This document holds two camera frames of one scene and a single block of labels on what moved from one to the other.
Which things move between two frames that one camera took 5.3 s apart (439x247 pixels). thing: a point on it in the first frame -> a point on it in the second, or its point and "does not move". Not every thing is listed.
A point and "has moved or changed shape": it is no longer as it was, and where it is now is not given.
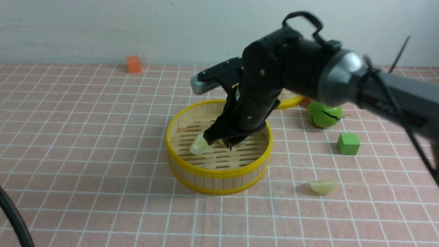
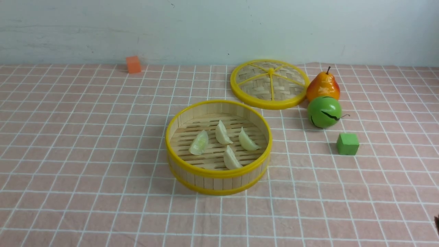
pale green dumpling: x=199 y=145 does not move
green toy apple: x=323 y=116 does not move
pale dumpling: x=322 y=187 -> x=246 y=142
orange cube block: x=133 y=64 does not move
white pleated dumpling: x=241 y=144 has moved or changed shape
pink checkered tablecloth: x=83 y=160 does not move
